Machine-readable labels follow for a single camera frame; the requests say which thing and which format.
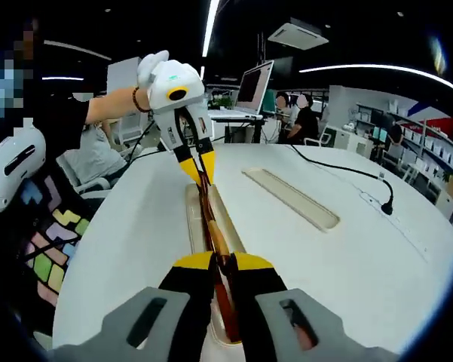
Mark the person's left hand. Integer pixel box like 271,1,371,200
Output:
136,50,170,90

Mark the ceiling light strip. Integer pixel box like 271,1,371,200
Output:
298,63,453,91
201,0,222,58

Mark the beige cutlery case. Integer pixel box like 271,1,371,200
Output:
183,183,250,346

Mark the dark wooden chopstick utensil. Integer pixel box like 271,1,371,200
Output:
197,171,216,253
199,171,220,253

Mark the wooden spoon utensil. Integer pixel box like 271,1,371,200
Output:
205,218,244,342

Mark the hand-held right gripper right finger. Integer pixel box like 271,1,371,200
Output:
229,251,400,362

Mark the ceiling air conditioner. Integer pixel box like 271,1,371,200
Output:
267,21,329,51

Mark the open silver laptop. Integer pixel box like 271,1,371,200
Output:
234,59,275,116

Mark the shelf with white boxes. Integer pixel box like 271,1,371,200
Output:
386,107,453,180

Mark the white cabinet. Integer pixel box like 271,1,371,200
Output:
333,127,371,156

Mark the black power cable with plug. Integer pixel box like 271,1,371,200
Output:
289,144,396,217

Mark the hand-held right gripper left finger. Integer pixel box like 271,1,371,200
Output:
48,251,216,362

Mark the white chest device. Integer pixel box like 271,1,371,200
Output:
0,126,47,213

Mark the white office chair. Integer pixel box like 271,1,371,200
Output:
56,153,117,199
303,126,335,149

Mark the brown bead bracelet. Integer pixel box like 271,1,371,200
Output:
131,85,152,114

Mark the white desk cable flap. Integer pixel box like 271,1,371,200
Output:
360,190,433,265

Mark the beige cutlery case lid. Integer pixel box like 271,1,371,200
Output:
242,167,341,234

